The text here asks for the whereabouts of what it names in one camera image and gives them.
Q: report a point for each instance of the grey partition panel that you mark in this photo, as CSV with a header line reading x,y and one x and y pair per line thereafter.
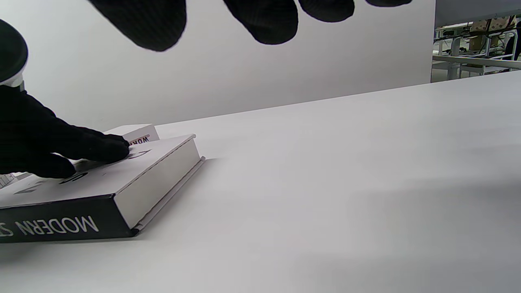
x,y
476,10

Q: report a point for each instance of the person's left hand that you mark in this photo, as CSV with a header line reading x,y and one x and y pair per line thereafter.
x,y
32,138

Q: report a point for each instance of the person's right hand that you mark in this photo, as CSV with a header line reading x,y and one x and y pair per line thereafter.
x,y
150,24

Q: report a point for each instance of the white book red-lined spine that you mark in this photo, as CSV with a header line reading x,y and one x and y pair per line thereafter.
x,y
138,131

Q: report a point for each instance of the white background desk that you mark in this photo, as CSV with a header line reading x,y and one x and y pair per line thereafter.
x,y
476,61

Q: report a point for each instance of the cardboard box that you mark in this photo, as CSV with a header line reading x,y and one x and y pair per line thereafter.
x,y
482,36

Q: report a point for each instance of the white book black spine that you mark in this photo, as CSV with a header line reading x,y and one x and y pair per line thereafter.
x,y
154,183

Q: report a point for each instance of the white backdrop board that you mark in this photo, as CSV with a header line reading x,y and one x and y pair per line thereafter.
x,y
285,73

